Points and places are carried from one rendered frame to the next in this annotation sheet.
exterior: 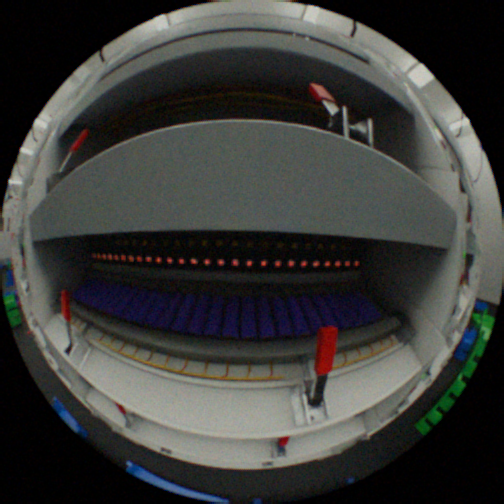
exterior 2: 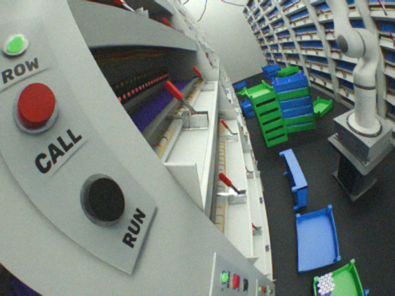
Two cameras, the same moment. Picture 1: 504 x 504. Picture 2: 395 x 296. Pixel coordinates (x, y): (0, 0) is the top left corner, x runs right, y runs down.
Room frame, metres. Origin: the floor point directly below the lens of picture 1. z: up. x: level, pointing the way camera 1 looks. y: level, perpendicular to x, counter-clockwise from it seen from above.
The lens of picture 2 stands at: (-0.03, 0.44, 0.83)
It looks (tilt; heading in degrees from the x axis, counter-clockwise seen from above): 26 degrees down; 296
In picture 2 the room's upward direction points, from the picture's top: 31 degrees counter-clockwise
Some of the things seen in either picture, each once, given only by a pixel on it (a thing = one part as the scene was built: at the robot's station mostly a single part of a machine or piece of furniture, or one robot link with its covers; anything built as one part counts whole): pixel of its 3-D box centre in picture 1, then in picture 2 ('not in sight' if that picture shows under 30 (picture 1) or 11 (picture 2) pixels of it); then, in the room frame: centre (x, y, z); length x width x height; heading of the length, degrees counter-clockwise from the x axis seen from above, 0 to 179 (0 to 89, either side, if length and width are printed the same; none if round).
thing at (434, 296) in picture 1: (398, 144); (181, 59); (0.15, -0.28, 0.89); 0.20 x 0.09 x 1.78; 2
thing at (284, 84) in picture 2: not in sight; (289, 80); (-0.44, -0.84, 0.44); 0.30 x 0.20 x 0.08; 163
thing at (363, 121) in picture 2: not in sight; (365, 105); (-0.57, -0.06, 0.48); 0.19 x 0.19 x 0.18
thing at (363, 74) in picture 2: not in sight; (365, 56); (-0.61, -0.06, 0.69); 0.19 x 0.12 x 0.24; 178
